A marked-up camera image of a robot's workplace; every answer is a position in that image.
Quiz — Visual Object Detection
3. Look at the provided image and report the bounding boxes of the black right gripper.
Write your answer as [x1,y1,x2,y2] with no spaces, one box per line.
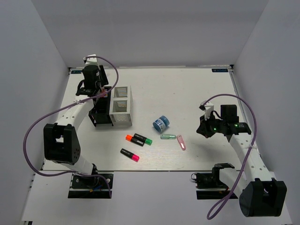
[196,112,225,138]

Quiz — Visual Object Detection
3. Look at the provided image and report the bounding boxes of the clear green lead case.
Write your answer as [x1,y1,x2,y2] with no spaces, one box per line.
[160,134,177,140]

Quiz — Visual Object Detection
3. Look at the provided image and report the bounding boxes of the blue round jar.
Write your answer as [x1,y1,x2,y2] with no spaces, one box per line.
[152,115,170,133]

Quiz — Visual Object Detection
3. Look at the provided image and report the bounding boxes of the green capped black highlighter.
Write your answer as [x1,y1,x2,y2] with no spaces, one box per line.
[134,133,152,145]

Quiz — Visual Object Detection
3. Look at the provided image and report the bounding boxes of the orange capped black highlighter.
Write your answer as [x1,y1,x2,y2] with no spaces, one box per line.
[126,135,144,146]

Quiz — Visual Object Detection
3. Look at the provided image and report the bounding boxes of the pink capped black highlighter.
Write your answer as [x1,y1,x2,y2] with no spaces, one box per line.
[120,149,139,162]

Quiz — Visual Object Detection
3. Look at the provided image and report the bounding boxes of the clear tube of coloured pins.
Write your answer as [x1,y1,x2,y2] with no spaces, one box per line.
[100,87,106,98]

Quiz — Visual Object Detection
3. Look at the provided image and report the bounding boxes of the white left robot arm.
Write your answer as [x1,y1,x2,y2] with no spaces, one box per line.
[44,64,111,187]

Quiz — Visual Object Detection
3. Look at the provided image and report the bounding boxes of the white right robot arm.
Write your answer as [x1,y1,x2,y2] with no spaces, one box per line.
[191,102,287,217]

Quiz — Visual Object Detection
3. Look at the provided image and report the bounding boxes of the blue left corner label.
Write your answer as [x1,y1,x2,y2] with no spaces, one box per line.
[71,70,82,74]

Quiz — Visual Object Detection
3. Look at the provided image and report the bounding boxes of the blue corner label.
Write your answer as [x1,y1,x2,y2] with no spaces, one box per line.
[211,68,228,73]
[71,70,82,74]

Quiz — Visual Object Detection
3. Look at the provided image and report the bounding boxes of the clear pink lead case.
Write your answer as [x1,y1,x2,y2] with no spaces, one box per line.
[176,135,186,150]

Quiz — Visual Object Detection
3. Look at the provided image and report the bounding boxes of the black slotted organizer box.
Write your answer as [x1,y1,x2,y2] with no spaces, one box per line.
[88,92,113,127]

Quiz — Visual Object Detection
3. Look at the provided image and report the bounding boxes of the white slotted organizer box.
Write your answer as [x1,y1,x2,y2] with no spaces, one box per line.
[109,86,133,127]

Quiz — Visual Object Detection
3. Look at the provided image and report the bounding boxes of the blue right corner label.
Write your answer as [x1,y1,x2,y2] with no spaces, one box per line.
[211,68,228,73]

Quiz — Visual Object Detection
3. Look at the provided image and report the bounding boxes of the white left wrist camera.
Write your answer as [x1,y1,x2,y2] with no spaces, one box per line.
[83,54,98,67]

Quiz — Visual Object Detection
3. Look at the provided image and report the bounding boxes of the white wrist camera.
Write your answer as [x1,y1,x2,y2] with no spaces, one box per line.
[83,54,98,67]
[199,101,214,120]

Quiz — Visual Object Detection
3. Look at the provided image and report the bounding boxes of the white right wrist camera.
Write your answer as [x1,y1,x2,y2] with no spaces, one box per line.
[199,101,214,120]

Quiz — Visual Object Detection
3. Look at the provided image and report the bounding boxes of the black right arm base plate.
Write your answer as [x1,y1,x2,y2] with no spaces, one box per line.
[191,163,235,200]

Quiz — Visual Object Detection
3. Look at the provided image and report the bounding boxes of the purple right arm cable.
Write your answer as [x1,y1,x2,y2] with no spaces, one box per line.
[206,94,256,220]

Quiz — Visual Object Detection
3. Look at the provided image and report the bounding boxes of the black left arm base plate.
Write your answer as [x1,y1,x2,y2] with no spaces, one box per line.
[68,175,110,199]

